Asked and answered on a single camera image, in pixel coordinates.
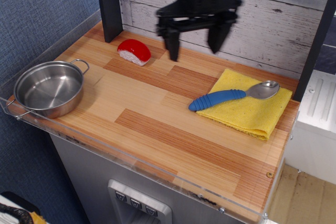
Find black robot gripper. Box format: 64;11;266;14
156;0;242;61

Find red and white toy sushi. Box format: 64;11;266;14
117;39;151;66

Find stainless steel pot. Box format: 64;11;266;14
6;59;90;120

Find yellow folded cloth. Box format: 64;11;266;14
197;69;292;141

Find white toy sink unit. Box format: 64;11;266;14
284;70;335;184

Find clear acrylic table guard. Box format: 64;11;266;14
1;13;298;223

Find grey toy fridge cabinet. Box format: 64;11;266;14
49;132;253;224

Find silver dispenser panel with buttons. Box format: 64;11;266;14
108;179;173;223

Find yellow and black object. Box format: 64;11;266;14
1;204;47;224

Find blue handled metal spoon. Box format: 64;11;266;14
188;81;280;111

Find dark grey right post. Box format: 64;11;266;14
293;0;335;102

